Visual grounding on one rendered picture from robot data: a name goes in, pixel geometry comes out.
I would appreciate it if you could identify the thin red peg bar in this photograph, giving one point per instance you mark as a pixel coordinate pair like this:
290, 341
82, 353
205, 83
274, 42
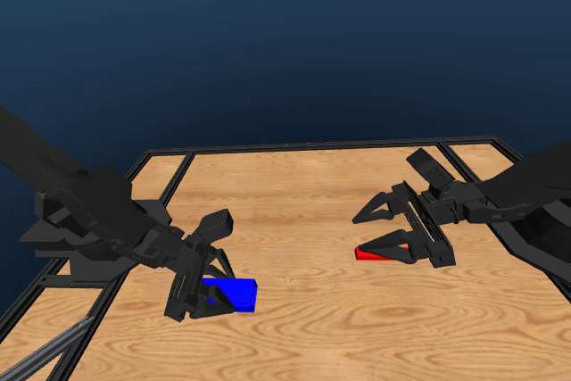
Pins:
368, 256

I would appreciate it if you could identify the blue hollow socket block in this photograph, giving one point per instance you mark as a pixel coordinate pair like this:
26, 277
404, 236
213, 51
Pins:
241, 294

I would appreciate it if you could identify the grey metal strut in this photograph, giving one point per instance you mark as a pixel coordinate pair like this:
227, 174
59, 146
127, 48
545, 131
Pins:
40, 352

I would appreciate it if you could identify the black table frame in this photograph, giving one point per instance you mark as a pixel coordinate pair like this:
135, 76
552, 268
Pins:
312, 146

